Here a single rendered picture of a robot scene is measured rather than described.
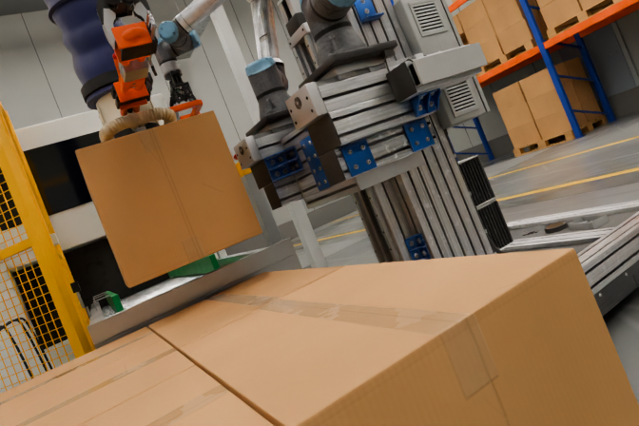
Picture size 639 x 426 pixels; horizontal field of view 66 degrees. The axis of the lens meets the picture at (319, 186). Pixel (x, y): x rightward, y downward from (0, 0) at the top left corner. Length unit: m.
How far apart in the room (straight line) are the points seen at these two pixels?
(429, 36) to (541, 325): 1.35
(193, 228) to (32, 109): 9.70
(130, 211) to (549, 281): 1.11
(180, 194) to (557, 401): 1.12
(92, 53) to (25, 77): 9.50
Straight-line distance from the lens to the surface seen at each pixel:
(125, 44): 1.22
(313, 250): 4.90
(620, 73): 9.84
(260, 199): 2.36
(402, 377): 0.50
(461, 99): 1.81
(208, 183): 1.48
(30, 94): 11.16
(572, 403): 0.66
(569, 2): 8.67
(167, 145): 1.49
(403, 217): 1.67
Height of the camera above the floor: 0.72
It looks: 1 degrees up
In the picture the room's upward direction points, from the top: 22 degrees counter-clockwise
